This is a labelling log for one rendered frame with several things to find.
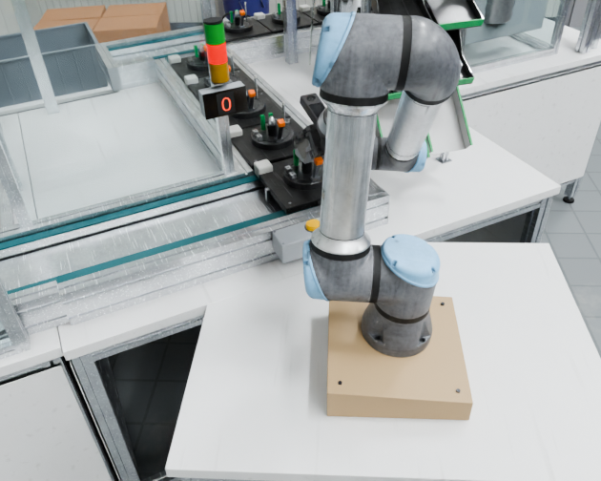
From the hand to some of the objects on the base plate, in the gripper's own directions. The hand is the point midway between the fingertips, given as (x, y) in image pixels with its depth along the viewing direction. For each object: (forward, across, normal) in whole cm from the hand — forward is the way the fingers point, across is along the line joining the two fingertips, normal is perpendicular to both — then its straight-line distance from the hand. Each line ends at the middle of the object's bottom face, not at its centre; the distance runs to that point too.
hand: (305, 141), depth 162 cm
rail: (+4, -28, -27) cm, 39 cm away
